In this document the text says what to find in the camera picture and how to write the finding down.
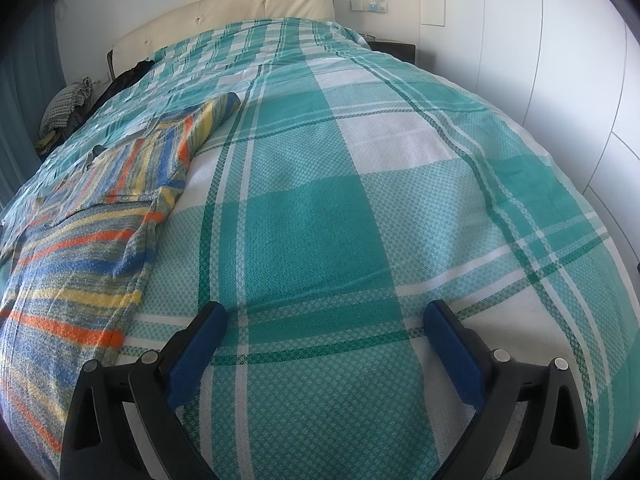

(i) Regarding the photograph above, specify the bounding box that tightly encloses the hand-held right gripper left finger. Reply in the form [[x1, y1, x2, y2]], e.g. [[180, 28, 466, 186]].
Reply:
[[59, 301, 230, 480]]

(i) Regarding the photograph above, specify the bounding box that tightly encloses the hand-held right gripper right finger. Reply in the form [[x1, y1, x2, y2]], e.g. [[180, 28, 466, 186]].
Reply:
[[422, 300, 593, 480]]

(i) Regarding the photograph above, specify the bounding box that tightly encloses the striped knit sweater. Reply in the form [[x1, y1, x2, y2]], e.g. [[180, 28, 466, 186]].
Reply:
[[0, 92, 242, 461]]

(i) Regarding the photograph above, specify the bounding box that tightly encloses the teal plaid bed blanket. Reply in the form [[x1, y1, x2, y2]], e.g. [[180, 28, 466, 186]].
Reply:
[[0, 16, 621, 480]]

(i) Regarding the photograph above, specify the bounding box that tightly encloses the olive yellow cloth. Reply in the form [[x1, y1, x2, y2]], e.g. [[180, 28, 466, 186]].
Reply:
[[35, 130, 62, 154]]

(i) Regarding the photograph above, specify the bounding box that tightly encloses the checkered cloth bundle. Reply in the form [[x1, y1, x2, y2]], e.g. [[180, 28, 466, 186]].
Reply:
[[41, 77, 95, 133]]

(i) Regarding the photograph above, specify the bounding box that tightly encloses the dark cloth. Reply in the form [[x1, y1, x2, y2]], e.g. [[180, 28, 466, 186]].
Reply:
[[92, 60, 156, 108]]

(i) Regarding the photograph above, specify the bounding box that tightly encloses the dark wooden nightstand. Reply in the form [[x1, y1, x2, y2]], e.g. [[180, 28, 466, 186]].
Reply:
[[362, 35, 417, 65]]

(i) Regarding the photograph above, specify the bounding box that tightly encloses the teal curtain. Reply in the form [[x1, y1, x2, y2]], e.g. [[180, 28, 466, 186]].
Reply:
[[0, 0, 68, 211]]

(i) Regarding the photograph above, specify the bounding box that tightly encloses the white wardrobe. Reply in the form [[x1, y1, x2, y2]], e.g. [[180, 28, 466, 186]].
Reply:
[[420, 0, 640, 281]]

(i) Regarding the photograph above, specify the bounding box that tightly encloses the cream padded headboard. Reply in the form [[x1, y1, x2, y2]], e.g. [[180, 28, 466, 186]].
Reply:
[[106, 0, 336, 78]]

